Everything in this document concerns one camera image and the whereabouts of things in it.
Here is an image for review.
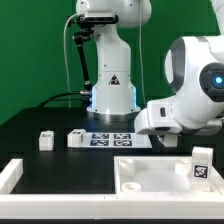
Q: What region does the white cable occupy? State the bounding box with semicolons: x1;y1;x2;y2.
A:
137;0;148;107
62;13;78;108

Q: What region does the black cable at base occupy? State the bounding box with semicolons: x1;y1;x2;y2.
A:
37;89;92;108

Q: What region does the grey camera on mount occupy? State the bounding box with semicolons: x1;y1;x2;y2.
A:
78;10;118;24

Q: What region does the white cable left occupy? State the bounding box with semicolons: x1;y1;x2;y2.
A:
62;13;78;108

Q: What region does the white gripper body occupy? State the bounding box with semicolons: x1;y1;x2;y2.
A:
134;98;182;135

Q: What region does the white square tabletop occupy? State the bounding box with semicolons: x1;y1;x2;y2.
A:
114;156;224;196

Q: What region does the white sheet with AprilTags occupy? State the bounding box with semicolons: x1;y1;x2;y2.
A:
81;132;152;148

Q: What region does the white U-shaped obstacle fence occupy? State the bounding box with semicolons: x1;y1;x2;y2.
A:
0;159;224;220

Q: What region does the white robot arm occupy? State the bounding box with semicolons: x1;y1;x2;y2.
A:
76;0;224;135

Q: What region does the white cable right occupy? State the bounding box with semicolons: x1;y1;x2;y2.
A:
137;0;148;107

